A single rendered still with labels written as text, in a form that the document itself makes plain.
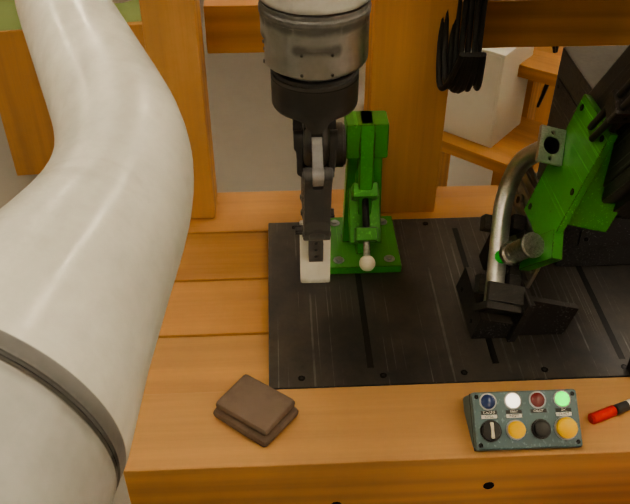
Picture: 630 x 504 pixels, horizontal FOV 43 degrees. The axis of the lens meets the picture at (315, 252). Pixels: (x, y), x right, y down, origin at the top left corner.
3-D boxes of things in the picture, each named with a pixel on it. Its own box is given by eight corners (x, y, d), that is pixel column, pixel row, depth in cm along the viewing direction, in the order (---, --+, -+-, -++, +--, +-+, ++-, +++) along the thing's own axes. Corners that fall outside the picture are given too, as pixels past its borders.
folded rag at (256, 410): (300, 414, 116) (299, 401, 114) (265, 450, 111) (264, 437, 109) (247, 383, 121) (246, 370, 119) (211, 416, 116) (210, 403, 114)
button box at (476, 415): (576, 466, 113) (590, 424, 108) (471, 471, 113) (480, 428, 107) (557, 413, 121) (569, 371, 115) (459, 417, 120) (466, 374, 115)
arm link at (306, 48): (257, 19, 60) (260, 91, 64) (377, 17, 60) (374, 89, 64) (258, -23, 67) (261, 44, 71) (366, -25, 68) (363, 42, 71)
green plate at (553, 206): (592, 263, 120) (665, 146, 108) (542, 254, 118) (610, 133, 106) (570, 218, 129) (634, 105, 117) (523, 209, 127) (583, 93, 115)
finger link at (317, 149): (329, 108, 69) (333, 138, 65) (328, 160, 72) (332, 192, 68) (301, 109, 69) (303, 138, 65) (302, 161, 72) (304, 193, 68)
